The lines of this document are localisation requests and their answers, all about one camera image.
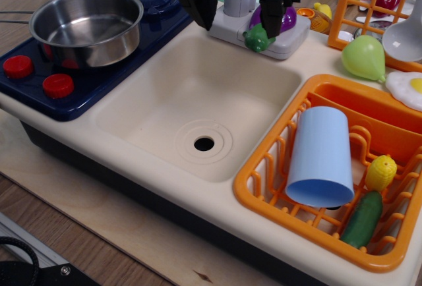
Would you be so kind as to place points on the purple toy eggplant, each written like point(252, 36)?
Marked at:
point(255, 36)

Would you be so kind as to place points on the stainless steel pan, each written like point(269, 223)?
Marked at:
point(86, 34)

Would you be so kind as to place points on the grey toy faucet base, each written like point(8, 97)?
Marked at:
point(233, 17)

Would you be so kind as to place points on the yellow toy banana piece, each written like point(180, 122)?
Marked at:
point(323, 8)

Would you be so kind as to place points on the orange toy bowl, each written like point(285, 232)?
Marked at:
point(320, 22)

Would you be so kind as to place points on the light green toy pear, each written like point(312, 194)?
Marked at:
point(364, 57)

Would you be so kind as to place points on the cream toy sink unit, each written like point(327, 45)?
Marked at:
point(186, 121)

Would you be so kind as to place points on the magenta toy item in crate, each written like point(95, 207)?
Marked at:
point(385, 4)

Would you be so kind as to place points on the grey plastic ladle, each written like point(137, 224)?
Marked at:
point(402, 40)

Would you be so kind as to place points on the orange plastic crate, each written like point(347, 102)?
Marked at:
point(352, 15)

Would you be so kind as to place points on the toy fried egg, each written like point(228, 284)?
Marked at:
point(406, 88)

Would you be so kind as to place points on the orange dish rack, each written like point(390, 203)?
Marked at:
point(378, 125)

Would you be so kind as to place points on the light blue plastic cup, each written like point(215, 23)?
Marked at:
point(320, 172)

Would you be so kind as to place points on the red stove knob right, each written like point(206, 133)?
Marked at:
point(58, 86)

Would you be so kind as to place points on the red stove knob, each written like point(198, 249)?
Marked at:
point(58, 86)
point(18, 66)

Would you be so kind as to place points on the yellow toy corn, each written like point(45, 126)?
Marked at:
point(380, 173)

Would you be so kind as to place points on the navy blue toy stove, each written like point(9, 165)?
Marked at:
point(162, 21)

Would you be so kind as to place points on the red stove knob left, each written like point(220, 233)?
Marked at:
point(18, 66)

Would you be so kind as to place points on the green toy cucumber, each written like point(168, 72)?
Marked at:
point(364, 220)

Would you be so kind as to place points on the black bracket bottom left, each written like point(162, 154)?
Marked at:
point(21, 273)

